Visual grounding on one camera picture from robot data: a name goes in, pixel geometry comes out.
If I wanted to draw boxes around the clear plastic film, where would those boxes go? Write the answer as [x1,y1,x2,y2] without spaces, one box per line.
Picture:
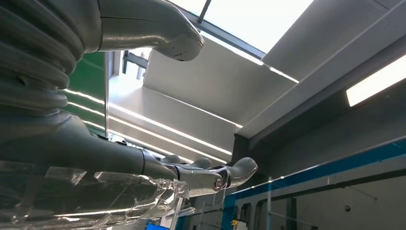
[0,160,191,230]

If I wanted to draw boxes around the blue monitor screen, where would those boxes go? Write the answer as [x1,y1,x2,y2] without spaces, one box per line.
[145,221,170,230]

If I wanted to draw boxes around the ceiling light panel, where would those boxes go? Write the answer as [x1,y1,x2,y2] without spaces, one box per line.
[346,54,406,108]

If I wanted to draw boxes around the window with dark frame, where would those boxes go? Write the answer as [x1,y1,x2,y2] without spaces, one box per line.
[168,0,315,61]

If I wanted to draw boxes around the blue metal rack frame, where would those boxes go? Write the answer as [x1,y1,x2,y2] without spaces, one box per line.
[220,136,406,230]

